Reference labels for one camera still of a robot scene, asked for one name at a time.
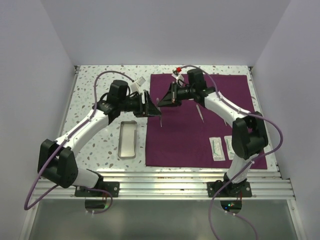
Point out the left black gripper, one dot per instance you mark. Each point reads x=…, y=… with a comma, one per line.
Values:
x=148, y=108

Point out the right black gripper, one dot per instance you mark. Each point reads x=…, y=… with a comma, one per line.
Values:
x=171, y=98

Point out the broad steel forceps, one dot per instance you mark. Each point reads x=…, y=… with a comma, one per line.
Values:
x=200, y=113

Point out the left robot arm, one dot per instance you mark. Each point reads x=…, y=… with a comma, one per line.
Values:
x=57, y=158

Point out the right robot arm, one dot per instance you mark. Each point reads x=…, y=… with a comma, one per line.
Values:
x=248, y=137

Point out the purple surgical cloth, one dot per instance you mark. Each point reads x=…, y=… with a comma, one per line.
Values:
x=183, y=141

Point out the metal instrument tray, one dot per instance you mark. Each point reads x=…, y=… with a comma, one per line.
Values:
x=127, y=140

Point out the right suture packet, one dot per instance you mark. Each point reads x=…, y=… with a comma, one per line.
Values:
x=230, y=151

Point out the suture packet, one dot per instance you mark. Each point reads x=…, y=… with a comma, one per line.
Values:
x=230, y=151
x=217, y=149

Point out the left suture packet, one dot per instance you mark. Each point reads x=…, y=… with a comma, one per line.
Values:
x=217, y=149

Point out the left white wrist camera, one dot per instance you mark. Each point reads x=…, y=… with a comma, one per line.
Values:
x=135, y=87

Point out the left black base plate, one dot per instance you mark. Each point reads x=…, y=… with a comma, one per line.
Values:
x=102, y=189

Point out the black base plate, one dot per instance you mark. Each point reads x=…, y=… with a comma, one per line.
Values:
x=232, y=190
x=102, y=189

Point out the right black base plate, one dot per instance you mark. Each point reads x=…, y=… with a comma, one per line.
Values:
x=232, y=190

